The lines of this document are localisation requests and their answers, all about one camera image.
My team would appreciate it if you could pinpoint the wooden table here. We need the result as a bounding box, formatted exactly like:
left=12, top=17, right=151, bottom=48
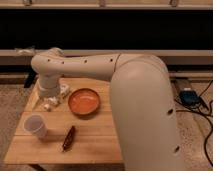
left=4, top=78, right=122, bottom=164

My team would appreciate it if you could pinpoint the orange ceramic bowl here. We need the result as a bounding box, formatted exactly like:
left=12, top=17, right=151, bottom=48
left=68, top=88, right=100, bottom=115

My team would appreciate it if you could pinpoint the black cable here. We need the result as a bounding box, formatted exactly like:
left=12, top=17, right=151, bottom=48
left=174, top=79, right=213, bottom=168

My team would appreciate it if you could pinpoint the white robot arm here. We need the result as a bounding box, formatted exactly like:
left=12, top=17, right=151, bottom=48
left=31, top=48, right=185, bottom=171

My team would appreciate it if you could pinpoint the grey metal rail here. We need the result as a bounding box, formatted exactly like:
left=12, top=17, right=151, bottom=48
left=0, top=49, right=213, bottom=65

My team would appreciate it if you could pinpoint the white tube bottle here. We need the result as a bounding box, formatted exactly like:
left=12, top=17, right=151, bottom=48
left=43, top=84, right=70, bottom=112

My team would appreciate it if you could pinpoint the blue power adapter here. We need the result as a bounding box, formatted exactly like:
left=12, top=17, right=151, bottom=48
left=179, top=88, right=200, bottom=106

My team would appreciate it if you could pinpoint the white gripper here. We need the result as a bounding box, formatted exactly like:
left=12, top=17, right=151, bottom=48
left=37, top=75, right=60, bottom=98

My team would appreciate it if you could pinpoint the translucent plastic cup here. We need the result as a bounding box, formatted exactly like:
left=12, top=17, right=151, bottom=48
left=23, top=115, right=47, bottom=138

